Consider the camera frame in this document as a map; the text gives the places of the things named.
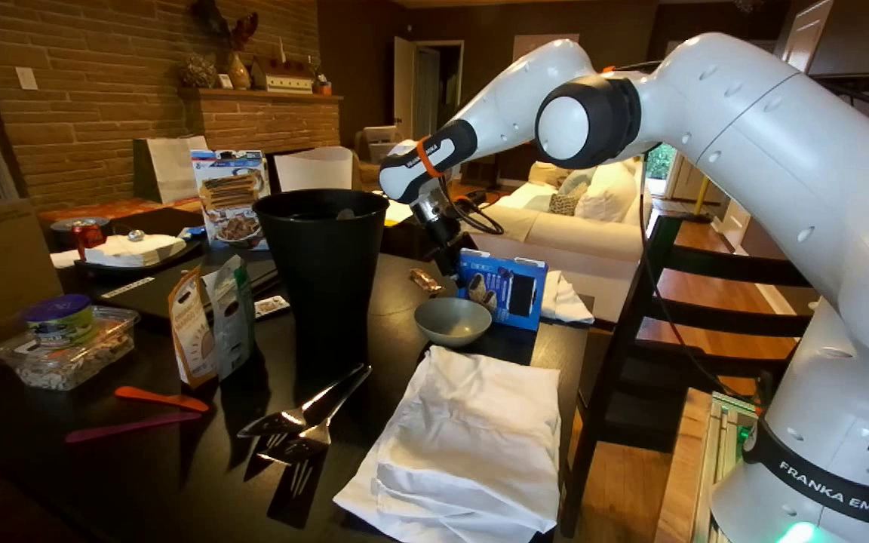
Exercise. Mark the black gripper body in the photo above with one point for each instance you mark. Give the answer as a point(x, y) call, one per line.
point(451, 237)

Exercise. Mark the blue cardboard snack box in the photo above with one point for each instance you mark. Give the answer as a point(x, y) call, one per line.
point(512, 289)

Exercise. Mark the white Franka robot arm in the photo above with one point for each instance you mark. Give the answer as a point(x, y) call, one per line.
point(805, 162)

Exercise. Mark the brown snack bar wrapper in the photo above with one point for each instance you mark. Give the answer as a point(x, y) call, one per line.
point(424, 281)

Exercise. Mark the small white folded cloth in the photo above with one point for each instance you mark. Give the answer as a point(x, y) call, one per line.
point(562, 298)

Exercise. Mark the black plastic waste bin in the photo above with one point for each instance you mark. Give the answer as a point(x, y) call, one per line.
point(322, 281)

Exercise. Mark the translucent white waste bin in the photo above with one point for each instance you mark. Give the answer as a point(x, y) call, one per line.
point(315, 170)

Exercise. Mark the small printed card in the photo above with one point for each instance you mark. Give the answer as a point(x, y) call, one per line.
point(273, 306)

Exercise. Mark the large white folded cloth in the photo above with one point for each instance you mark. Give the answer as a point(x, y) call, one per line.
point(466, 442)

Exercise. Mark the mantel decoration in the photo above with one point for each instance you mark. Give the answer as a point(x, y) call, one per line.
point(293, 80)

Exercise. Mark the printed food carton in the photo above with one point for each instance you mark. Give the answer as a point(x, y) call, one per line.
point(231, 197)

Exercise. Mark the green-white stand-up pouch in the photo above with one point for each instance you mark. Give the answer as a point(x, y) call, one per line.
point(233, 318)

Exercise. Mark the black tongs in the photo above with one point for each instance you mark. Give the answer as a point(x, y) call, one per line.
point(307, 437)

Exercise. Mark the metal slotted spatula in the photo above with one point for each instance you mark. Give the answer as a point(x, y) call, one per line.
point(285, 420)

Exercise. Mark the vase with dried flowers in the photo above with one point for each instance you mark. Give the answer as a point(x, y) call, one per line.
point(240, 69)

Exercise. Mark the white stand-up pouch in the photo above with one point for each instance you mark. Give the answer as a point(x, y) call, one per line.
point(191, 336)

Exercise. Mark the dark wooden chair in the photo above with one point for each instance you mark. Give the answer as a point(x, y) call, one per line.
point(726, 269)

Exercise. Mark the white paper bag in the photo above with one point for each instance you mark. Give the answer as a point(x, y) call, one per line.
point(176, 170)

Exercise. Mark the white food container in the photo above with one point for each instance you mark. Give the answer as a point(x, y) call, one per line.
point(132, 247)

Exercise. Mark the wooden plank stand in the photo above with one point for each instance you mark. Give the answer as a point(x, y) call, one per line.
point(684, 471)

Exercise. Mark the orange stick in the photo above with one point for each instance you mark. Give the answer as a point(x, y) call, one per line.
point(158, 400)

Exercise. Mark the wood-topped brick ledge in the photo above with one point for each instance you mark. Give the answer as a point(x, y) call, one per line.
point(104, 212)

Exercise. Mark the jar with red lid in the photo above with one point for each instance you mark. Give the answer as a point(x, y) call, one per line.
point(79, 232)

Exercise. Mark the clear plastic clamshell container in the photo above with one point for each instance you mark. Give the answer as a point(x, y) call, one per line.
point(73, 364)

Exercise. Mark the jar with purple lid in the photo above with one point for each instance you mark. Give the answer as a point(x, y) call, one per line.
point(58, 310)

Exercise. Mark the framed wall picture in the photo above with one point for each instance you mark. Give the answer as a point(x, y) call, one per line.
point(530, 42)

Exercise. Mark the white light switch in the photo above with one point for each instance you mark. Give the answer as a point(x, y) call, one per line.
point(25, 80)

